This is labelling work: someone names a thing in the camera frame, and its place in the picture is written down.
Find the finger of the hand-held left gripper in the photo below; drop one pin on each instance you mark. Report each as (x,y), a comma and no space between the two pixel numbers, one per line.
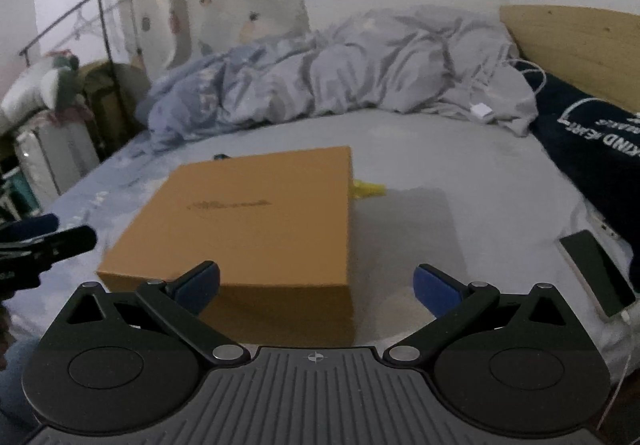
(30,225)
(60,242)

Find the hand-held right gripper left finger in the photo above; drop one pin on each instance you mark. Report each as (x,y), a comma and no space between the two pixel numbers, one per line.
(197,287)

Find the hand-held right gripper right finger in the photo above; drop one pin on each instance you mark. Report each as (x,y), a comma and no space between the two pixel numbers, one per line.
(435,290)

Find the brown cardboard box lid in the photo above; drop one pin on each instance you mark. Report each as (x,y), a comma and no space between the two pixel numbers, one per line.
(250,215)

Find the brown cardboard box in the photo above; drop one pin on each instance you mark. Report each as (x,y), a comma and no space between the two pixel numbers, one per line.
(300,332)

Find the white storage box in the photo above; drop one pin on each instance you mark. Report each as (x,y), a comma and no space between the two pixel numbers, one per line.
(55,160)

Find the pink cloth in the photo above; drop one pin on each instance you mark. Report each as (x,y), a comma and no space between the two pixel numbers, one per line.
(72,115)

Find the yellow plastic object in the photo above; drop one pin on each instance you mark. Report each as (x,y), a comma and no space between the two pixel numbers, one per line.
(369,190)

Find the blue black handheld device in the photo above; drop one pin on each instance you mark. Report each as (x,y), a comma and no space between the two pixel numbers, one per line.
(221,157)

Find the green white plush toy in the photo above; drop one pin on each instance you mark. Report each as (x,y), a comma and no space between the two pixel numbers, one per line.
(40,85)

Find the brown wooden furniture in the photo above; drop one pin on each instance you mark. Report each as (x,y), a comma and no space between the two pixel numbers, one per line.
(120,100)

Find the smartphone with beige case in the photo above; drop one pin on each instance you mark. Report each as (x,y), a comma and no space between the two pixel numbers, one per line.
(597,275)

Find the white charger adapter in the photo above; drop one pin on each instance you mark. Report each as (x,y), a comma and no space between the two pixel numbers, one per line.
(481,111)

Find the white clothes hanger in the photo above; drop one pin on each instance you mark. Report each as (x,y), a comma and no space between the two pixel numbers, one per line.
(85,27)

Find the dark navy printed pillow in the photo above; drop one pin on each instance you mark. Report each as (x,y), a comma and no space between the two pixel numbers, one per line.
(590,150)

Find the black metal clothes rack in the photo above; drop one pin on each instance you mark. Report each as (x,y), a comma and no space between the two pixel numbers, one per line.
(102,25)

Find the grey blue duvet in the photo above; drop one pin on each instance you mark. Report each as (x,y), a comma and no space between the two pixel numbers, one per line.
(350,70)

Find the wooden headboard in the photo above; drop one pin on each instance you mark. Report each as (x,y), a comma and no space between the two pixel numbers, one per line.
(575,50)

